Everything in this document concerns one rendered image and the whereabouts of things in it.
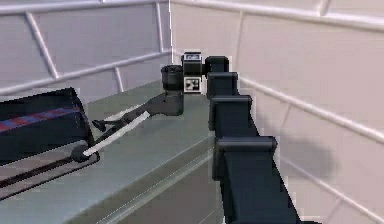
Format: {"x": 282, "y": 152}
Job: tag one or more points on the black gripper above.
{"x": 172, "y": 100}

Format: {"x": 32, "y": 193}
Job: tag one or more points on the black book with striped cover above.
{"x": 40, "y": 130}

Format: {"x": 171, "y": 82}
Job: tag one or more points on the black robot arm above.
{"x": 248, "y": 173}

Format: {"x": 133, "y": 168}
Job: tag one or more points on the grey green table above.
{"x": 143, "y": 156}

